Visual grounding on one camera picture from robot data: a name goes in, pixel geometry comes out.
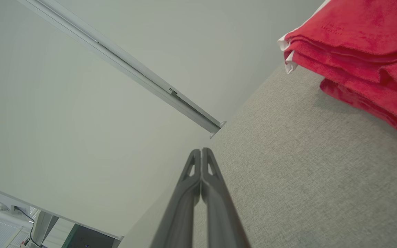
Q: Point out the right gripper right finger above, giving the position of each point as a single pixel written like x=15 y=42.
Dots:
x=222 y=220

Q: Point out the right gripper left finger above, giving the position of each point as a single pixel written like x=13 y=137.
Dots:
x=181 y=213

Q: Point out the red shorts white trim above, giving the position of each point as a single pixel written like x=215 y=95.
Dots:
x=357 y=34

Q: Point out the dark cabinet box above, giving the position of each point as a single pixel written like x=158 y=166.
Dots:
x=88 y=239

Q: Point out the grey metal desk leg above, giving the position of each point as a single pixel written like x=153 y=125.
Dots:
x=45 y=225

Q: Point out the grey metal partition post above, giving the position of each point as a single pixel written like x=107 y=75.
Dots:
x=133 y=65

